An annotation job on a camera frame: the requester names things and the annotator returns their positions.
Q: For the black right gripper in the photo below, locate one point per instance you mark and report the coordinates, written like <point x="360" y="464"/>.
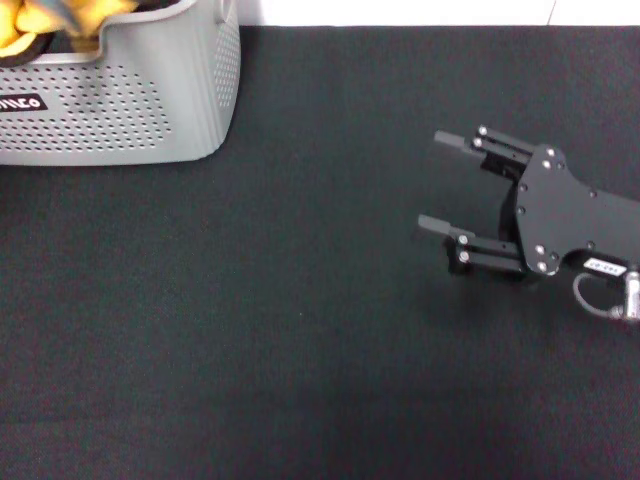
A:
<point x="575" y="215"/>

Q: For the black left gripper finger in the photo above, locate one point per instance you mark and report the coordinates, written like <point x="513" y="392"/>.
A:
<point x="62" y="11"/>

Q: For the black tablecloth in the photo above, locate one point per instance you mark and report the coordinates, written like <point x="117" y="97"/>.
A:
<point x="280" y="325"/>

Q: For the yellow towel with white label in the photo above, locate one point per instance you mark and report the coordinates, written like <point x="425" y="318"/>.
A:
<point x="100" y="15"/>

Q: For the grey perforated storage box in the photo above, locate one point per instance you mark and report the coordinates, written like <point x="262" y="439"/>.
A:
<point x="165" y="70"/>

